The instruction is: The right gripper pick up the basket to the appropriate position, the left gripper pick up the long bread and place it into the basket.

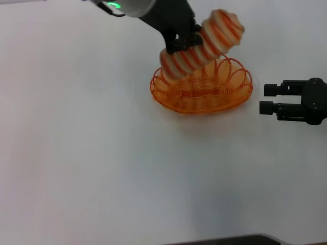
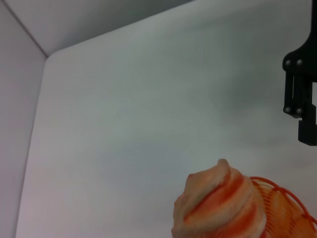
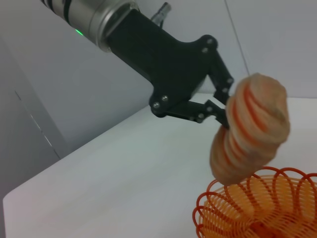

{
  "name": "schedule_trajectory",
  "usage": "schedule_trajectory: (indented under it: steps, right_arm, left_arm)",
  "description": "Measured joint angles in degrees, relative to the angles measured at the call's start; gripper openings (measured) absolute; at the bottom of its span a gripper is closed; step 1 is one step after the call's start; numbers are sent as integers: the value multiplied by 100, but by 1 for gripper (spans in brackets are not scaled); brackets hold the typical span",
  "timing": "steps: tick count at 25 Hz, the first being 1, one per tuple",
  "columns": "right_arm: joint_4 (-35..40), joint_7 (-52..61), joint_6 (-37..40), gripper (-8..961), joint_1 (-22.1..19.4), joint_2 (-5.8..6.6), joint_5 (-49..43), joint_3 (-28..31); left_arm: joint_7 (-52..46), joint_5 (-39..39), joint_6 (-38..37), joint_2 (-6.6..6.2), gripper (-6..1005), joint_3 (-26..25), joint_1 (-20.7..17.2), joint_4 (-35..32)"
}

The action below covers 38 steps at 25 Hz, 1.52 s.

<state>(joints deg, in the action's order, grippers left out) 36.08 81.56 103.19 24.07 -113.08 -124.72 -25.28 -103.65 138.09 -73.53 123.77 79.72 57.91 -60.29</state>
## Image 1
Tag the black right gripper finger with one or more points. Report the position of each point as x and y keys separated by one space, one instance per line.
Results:
x=281 y=89
x=281 y=109

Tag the orange striped bread roll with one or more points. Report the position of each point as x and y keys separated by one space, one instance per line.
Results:
x=204 y=48

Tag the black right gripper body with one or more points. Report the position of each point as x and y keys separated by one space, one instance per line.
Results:
x=315 y=102

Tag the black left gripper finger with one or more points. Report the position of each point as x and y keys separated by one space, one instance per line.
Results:
x=176 y=47
x=195 y=35

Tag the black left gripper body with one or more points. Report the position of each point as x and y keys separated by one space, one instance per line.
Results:
x=171 y=18

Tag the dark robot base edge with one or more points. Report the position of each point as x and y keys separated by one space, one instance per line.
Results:
x=224 y=240

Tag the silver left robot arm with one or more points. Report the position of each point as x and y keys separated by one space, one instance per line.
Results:
x=132 y=6

